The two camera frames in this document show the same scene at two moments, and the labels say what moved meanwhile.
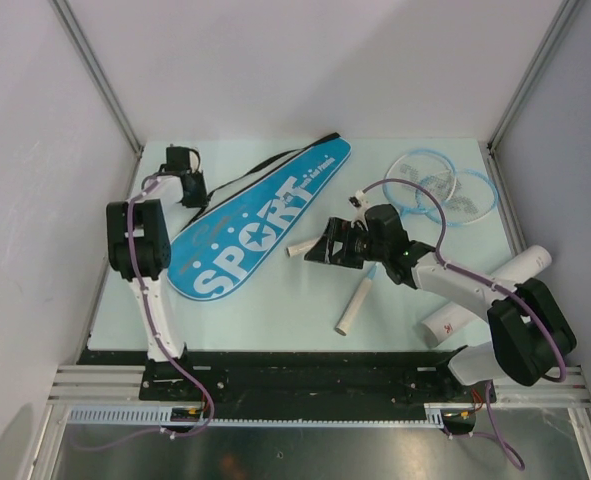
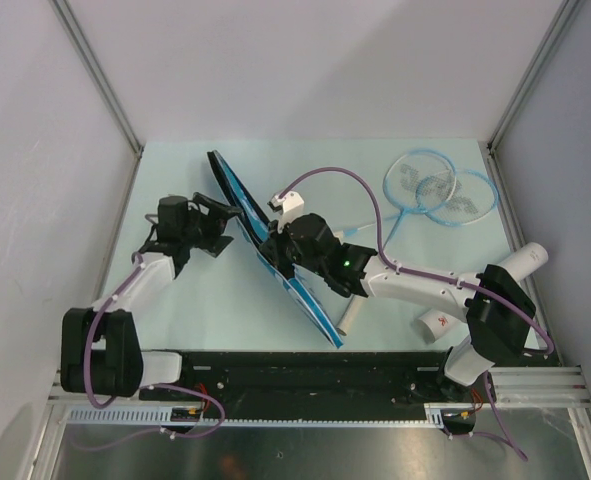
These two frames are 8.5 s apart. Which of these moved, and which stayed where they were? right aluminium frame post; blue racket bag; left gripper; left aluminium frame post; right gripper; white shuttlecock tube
Moved: left gripper; right gripper; blue racket bag
Stayed: white shuttlecock tube; right aluminium frame post; left aluminium frame post
